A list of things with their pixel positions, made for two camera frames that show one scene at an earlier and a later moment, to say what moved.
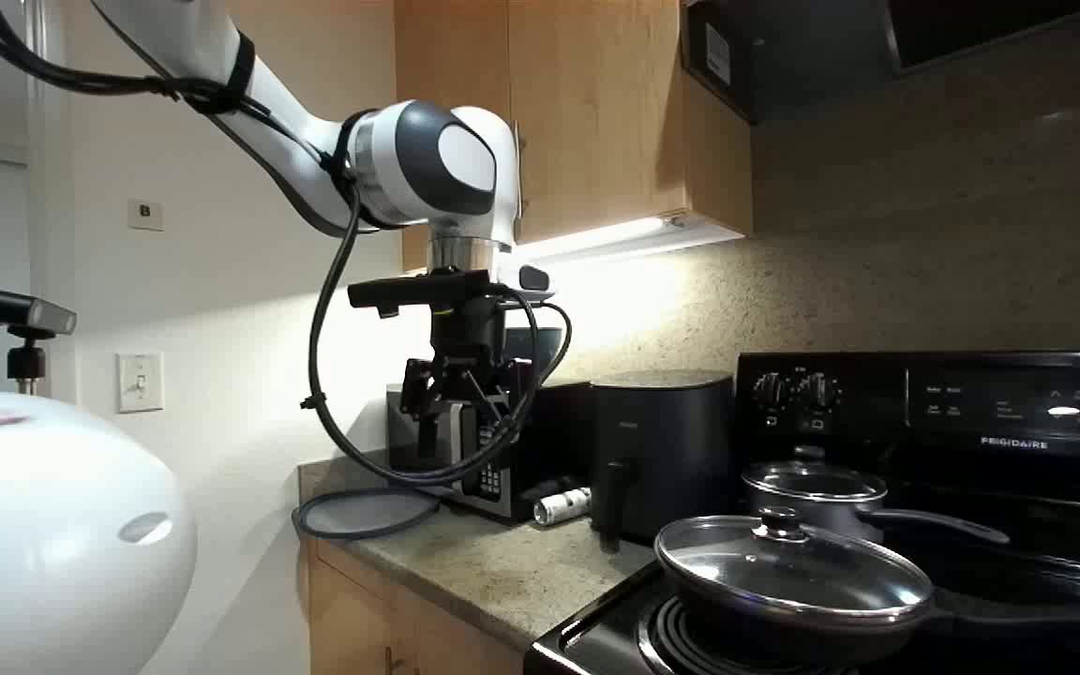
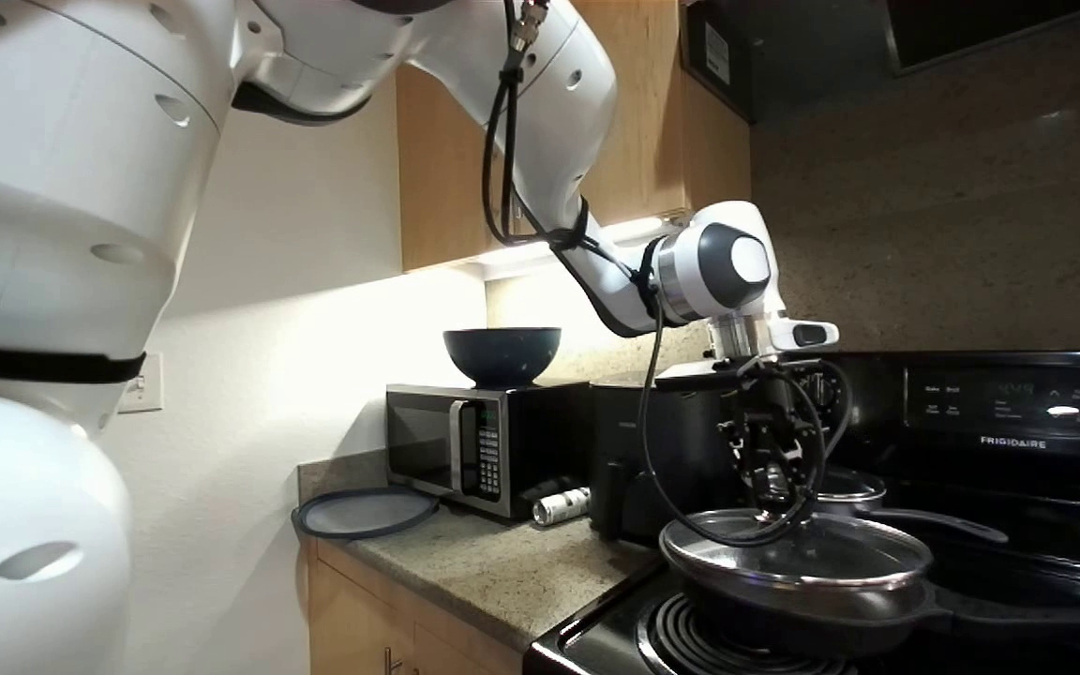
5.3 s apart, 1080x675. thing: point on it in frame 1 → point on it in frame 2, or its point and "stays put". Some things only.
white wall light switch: x=141 y=385 stays put
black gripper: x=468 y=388 → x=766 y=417
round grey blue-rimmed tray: x=350 y=516 stays put
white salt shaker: x=560 y=507 stays put
